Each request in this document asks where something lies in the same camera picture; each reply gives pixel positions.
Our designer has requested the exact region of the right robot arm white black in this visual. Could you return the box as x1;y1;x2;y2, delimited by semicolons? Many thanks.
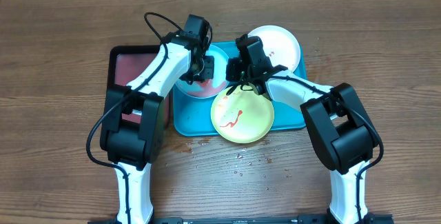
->
226;34;384;223

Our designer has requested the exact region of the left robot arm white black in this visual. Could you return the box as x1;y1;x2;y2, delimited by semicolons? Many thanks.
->
93;14;214;223

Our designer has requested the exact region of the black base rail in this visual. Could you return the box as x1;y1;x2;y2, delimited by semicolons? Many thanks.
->
88;213;394;224

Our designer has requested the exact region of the yellow green plate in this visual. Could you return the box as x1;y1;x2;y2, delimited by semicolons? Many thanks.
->
210;84;274;144

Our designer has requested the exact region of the black tray with red water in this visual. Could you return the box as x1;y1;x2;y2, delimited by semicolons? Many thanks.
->
107;45;172;130

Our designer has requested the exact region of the light blue plate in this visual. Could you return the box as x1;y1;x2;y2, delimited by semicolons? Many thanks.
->
175;45;229;99

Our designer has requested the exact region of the white plate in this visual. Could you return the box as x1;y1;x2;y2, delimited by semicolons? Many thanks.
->
248;25;301;72

